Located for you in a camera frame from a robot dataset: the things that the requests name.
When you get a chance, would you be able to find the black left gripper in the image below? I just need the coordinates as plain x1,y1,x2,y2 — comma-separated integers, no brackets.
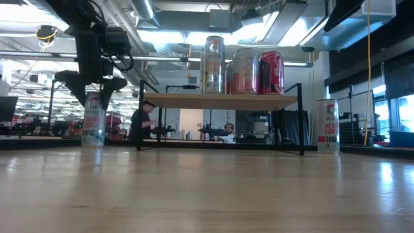
54,32,129,111

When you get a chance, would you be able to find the white Celsius Peach Vibe can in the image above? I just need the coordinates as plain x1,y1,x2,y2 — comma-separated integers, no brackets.
80,91,107,148
316,98,341,154

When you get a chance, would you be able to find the silver Celsius can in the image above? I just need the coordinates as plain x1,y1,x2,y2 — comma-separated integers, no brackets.
199,35,226,94

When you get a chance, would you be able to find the pink grapefruit sparkling water can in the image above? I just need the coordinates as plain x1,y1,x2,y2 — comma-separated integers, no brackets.
225,47,260,95

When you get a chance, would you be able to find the red Coca-Cola can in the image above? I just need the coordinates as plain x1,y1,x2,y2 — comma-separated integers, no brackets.
257,50,285,96

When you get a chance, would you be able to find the red background object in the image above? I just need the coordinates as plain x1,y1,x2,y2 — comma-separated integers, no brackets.
104,115,123,140

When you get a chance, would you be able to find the person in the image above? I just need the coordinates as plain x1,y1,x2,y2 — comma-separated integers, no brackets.
217,122,237,144
128,100,159,142

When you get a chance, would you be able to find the long ceiling light bar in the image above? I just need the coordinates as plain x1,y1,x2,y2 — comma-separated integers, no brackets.
0,50,314,68

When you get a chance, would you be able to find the black monitor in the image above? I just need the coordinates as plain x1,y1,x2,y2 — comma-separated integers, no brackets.
0,96,19,123

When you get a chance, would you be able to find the black curtain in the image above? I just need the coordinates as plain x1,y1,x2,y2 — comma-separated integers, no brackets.
270,109,311,146

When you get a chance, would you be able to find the black tripod stand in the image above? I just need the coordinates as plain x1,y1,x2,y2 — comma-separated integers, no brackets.
336,85,373,145

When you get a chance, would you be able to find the black pegboard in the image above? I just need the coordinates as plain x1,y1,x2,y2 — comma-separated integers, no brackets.
338,121,364,146

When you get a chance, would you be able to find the black window blind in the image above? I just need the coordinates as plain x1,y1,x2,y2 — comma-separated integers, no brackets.
383,51,414,100

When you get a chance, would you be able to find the black metal frame rig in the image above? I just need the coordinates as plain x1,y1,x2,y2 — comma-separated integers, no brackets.
47,79,104,137

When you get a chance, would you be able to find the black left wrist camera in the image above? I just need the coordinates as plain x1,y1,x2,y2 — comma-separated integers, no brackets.
105,27,132,56

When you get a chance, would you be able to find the black ceiling cord reel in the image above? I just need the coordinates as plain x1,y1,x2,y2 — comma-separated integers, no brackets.
35,25,59,43

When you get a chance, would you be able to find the silver round ventilation duct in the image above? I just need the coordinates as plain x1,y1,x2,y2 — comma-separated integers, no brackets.
131,0,161,28

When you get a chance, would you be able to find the wooden shelf with black frame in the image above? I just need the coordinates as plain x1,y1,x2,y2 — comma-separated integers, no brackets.
135,79,305,156

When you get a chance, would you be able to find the yellow hanging cord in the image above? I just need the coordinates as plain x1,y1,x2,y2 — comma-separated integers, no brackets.
364,0,372,146

